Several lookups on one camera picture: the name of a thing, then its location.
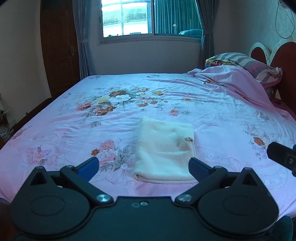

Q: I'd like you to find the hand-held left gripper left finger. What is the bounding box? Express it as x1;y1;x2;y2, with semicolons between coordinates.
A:
29;157;114;205

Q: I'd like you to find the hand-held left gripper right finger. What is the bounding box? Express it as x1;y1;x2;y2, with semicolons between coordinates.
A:
174;158;266;205

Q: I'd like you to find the red heart-shaped headboard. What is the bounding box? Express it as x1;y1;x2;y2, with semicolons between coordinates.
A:
248;41;296;109

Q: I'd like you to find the grey striped pillow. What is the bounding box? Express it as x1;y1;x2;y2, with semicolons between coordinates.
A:
211;52;283;85

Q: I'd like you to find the bed with floral pink sheet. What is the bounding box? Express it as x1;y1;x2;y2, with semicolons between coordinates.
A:
0;73;296;218

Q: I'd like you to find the teal cloth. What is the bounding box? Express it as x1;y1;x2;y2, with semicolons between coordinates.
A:
179;29;203;36

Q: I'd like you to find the floral pillow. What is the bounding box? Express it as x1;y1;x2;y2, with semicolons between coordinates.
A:
205;58;232;69

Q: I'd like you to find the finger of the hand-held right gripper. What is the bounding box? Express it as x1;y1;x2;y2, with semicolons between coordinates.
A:
266;142;296;176

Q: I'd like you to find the cream knit sweater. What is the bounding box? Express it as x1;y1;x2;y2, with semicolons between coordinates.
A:
133;117;197;184

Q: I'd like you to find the pink blanket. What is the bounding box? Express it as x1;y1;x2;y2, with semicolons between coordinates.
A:
188;65;294;118

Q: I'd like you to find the wall cable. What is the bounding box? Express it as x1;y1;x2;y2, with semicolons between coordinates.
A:
275;0;296;39

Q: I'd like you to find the wooden side cabinet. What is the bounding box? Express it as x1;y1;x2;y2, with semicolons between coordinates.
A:
0;93;16;149

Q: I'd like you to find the brown wooden door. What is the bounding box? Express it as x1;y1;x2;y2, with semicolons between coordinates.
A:
40;0;80;100

